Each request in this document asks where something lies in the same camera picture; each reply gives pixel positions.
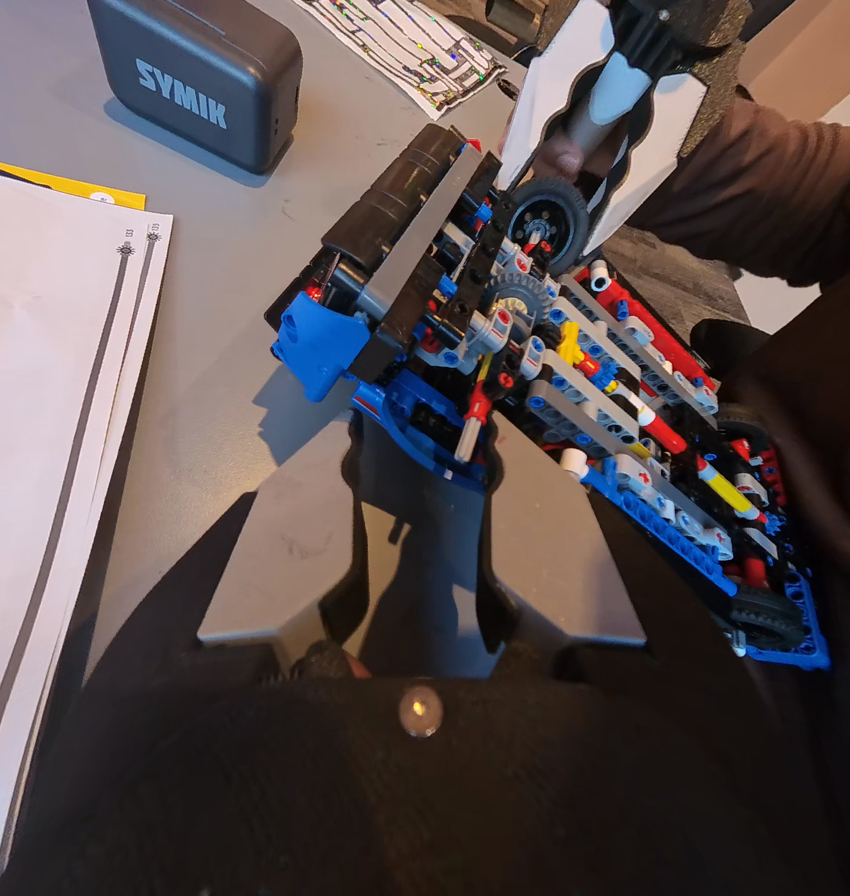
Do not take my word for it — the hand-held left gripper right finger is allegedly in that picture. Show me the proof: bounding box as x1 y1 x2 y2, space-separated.
475 412 647 676

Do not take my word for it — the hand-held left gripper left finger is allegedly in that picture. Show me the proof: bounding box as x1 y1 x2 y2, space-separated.
197 412 371 673

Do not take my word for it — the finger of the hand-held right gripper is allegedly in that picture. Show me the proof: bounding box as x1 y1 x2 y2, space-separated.
498 0 618 193
586 70 710 260

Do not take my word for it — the black toy car wheel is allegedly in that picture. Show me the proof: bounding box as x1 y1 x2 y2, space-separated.
505 176 595 277

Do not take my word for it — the brick-built toy car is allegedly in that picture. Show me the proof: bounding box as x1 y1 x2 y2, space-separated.
265 125 833 673

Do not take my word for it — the person's right forearm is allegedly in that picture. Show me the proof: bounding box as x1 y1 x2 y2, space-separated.
624 98 850 288

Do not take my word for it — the person's right hand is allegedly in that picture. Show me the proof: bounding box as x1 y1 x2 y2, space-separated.
533 134 588 179

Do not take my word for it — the white sticker sheet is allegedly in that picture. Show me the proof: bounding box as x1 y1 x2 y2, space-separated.
292 0 507 120

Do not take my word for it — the white instruction booklet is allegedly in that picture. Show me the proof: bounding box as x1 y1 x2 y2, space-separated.
0 171 175 890

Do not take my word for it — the dark grey hard case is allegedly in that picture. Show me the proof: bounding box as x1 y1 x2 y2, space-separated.
87 0 304 176

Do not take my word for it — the yellow paper leaflet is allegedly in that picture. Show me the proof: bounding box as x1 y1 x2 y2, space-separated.
0 157 147 211

